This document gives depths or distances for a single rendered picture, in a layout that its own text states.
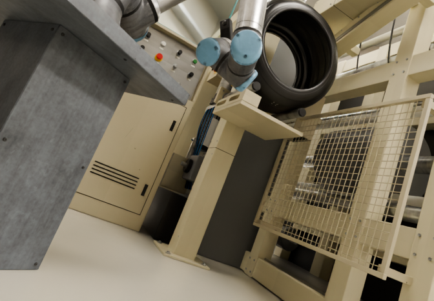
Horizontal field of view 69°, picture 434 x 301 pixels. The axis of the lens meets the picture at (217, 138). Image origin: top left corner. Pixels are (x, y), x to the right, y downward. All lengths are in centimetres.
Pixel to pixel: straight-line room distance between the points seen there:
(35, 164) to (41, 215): 14
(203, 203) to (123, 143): 63
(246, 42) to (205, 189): 102
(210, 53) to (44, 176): 61
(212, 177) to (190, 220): 26
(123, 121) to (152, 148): 25
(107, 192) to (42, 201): 115
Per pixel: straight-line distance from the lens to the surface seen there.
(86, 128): 90
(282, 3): 172
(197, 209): 177
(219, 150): 179
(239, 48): 94
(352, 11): 212
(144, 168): 204
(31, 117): 82
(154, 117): 206
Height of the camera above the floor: 31
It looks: 12 degrees up
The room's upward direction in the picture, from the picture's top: 22 degrees clockwise
